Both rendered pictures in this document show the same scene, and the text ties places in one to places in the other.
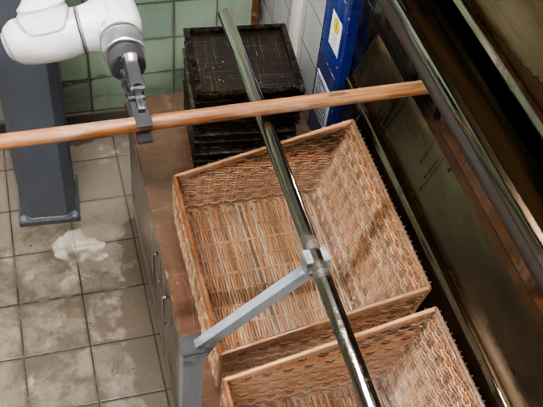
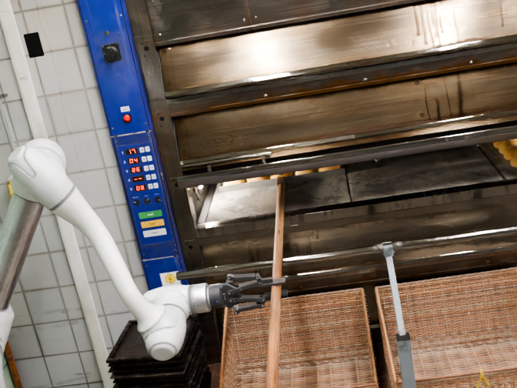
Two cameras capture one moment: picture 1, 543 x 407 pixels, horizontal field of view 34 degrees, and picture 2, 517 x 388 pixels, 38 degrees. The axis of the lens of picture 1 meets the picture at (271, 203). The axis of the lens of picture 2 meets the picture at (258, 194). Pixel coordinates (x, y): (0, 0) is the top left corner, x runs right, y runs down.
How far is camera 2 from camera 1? 2.12 m
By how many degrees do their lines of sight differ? 58
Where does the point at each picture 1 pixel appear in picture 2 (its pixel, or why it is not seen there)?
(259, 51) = not seen: hidden behind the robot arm
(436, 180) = (316, 249)
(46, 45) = (181, 326)
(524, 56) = (339, 128)
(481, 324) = (404, 254)
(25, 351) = not seen: outside the picture
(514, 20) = (320, 125)
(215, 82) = not seen: hidden behind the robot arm
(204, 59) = (142, 354)
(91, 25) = (181, 301)
